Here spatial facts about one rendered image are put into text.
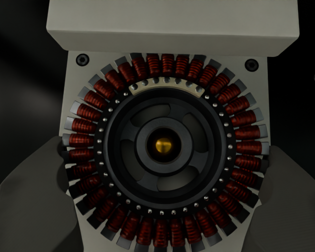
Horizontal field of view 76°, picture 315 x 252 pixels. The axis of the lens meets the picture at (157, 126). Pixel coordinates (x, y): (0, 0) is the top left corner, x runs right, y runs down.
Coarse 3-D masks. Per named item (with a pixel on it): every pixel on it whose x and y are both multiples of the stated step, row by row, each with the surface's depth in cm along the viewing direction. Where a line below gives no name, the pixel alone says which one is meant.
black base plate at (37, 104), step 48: (0, 0) 17; (48, 0) 17; (0, 48) 17; (48, 48) 17; (288, 48) 16; (0, 96) 16; (48, 96) 16; (288, 96) 16; (0, 144) 16; (288, 144) 15
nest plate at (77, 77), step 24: (72, 72) 15; (96, 72) 15; (240, 72) 15; (264, 72) 15; (72, 96) 15; (264, 96) 15; (144, 120) 14; (192, 120) 14; (264, 120) 14; (192, 168) 14; (96, 240) 13; (168, 240) 13; (240, 240) 13
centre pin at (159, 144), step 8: (152, 136) 12; (160, 136) 12; (168, 136) 12; (152, 144) 12; (160, 144) 11; (168, 144) 11; (176, 144) 12; (152, 152) 12; (160, 152) 11; (168, 152) 12; (176, 152) 12; (160, 160) 12; (168, 160) 12
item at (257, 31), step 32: (64, 0) 5; (96, 0) 5; (128, 0) 5; (160, 0) 5; (192, 0) 5; (224, 0) 5; (256, 0) 5; (288, 0) 5; (64, 32) 5; (96, 32) 5; (128, 32) 5; (160, 32) 5; (192, 32) 5; (224, 32) 5; (256, 32) 5; (288, 32) 5
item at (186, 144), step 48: (96, 96) 11; (144, 96) 12; (192, 96) 11; (240, 96) 11; (96, 144) 11; (144, 144) 11; (192, 144) 11; (240, 144) 10; (96, 192) 10; (144, 192) 12; (192, 192) 11; (240, 192) 10; (144, 240) 10; (192, 240) 10
